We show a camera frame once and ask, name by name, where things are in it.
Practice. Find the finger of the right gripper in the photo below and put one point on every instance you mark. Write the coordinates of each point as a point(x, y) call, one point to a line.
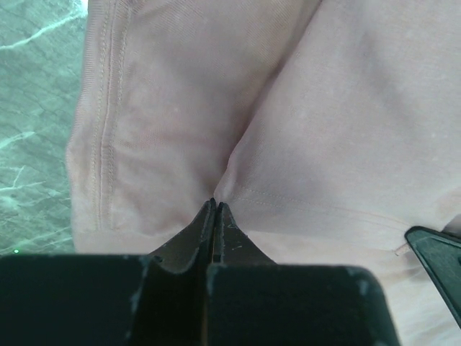
point(439, 254)

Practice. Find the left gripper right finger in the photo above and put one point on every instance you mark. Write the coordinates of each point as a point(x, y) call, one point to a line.
point(251, 300)

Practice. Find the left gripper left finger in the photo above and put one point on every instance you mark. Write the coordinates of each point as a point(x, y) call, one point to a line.
point(96, 299)

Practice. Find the pink graphic t-shirt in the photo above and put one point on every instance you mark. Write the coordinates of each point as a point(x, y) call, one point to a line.
point(329, 127)

